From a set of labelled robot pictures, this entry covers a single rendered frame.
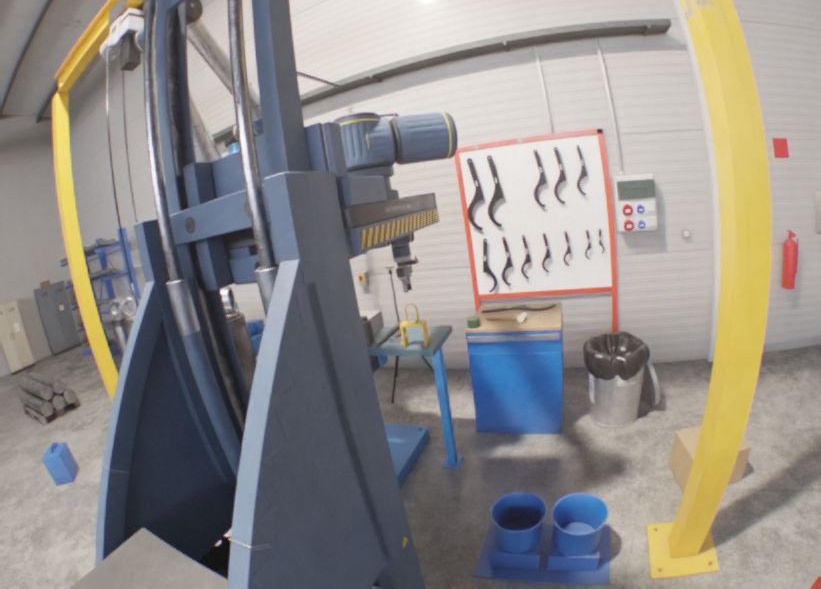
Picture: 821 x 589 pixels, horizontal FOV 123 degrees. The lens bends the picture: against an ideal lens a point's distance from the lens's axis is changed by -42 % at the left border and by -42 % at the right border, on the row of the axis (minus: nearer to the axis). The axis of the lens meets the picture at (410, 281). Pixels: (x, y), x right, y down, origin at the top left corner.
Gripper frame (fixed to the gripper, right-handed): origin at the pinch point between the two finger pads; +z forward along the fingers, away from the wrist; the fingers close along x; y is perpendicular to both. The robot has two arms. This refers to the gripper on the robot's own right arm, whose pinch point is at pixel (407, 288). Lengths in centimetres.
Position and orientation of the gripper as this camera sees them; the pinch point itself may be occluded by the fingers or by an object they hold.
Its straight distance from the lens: 227.8
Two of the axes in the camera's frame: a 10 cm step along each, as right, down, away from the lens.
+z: 1.6, 9.7, 2.1
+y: -9.2, 0.6, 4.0
